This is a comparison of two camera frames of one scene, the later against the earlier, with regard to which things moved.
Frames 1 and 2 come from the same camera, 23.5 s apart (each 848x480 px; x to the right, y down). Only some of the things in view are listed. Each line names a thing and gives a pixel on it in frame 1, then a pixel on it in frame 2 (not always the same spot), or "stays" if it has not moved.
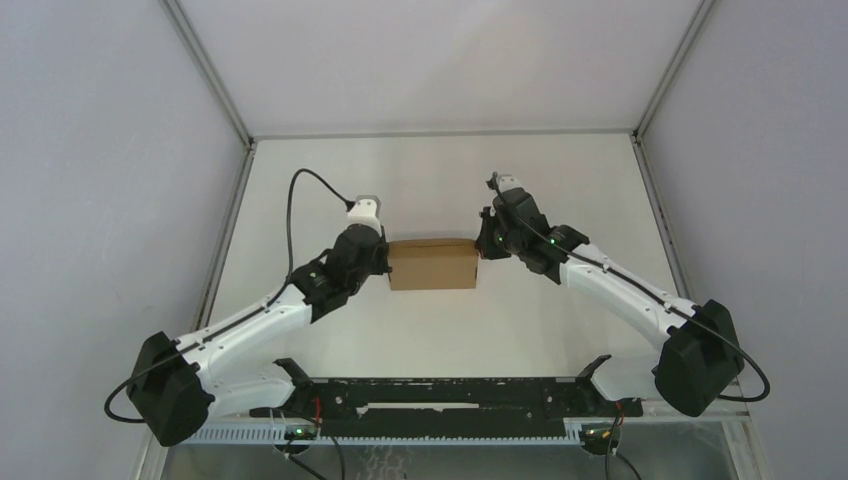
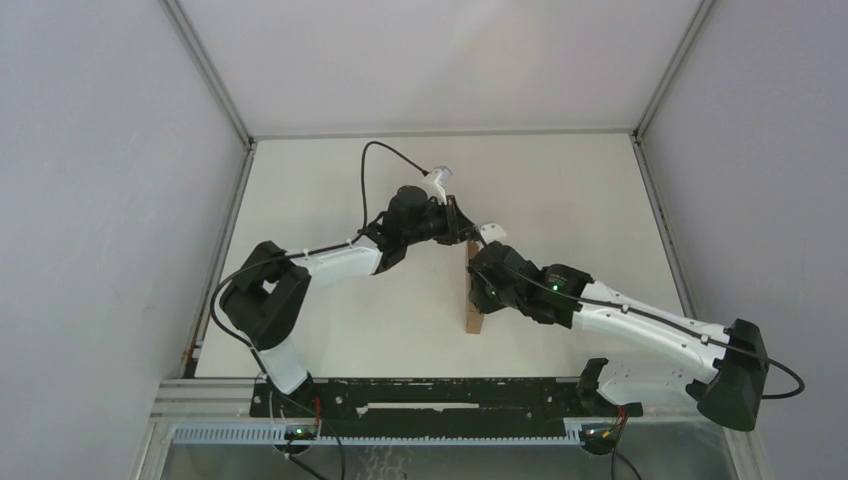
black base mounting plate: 449,408 stays
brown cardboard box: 432,264 to 475,318
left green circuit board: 300,432 stays
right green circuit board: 598,433 stays
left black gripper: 383,268 to 457,227
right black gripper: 486,251 to 477,294
